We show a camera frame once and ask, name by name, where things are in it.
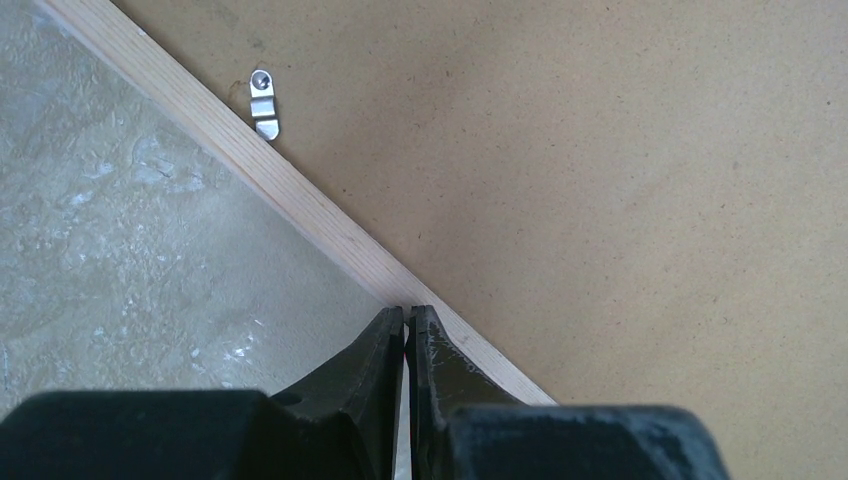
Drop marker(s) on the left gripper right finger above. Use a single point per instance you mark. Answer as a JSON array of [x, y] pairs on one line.
[[465, 426]]

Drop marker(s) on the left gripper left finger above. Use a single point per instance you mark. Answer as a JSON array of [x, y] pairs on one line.
[[337, 422]]

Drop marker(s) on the brown backing board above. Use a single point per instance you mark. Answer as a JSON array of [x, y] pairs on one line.
[[635, 201]]

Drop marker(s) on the white wooden picture frame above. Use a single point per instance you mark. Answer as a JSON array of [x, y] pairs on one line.
[[127, 48]]

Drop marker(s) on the metal turn clip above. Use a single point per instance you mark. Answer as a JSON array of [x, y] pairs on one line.
[[263, 105]]

